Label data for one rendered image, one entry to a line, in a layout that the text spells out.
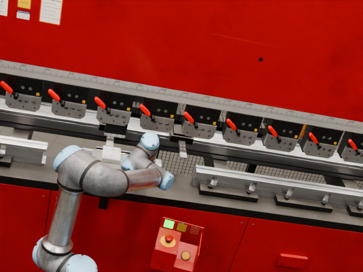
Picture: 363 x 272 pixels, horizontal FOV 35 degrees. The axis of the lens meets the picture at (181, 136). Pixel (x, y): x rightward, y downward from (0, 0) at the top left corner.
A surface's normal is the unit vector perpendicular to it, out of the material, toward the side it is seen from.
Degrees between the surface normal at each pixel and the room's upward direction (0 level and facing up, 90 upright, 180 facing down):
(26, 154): 90
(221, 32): 90
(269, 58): 90
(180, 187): 0
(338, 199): 90
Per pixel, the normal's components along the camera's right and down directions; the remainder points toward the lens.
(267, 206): 0.22, -0.82
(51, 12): 0.06, 0.55
